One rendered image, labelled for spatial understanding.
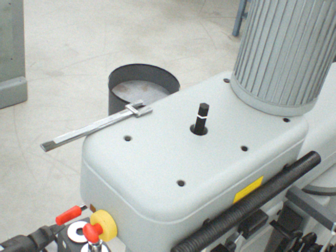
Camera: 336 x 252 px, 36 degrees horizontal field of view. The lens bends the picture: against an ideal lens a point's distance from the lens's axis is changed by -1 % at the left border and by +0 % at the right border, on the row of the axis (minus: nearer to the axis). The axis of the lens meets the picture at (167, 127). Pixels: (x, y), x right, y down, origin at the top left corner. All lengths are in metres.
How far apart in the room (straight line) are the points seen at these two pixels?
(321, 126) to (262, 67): 0.36
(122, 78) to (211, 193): 2.68
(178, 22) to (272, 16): 4.51
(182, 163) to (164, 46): 4.14
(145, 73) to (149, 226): 2.74
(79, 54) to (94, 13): 0.81
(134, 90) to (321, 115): 2.23
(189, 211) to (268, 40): 0.38
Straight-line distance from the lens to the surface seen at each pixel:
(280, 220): 1.55
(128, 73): 3.57
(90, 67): 4.61
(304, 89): 1.12
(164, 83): 3.58
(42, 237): 1.62
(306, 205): 1.35
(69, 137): 0.97
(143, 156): 0.96
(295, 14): 1.02
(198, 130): 1.03
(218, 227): 0.98
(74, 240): 1.80
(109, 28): 5.25
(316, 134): 1.36
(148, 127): 1.02
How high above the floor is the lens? 2.53
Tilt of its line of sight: 39 degrees down
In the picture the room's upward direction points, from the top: 11 degrees clockwise
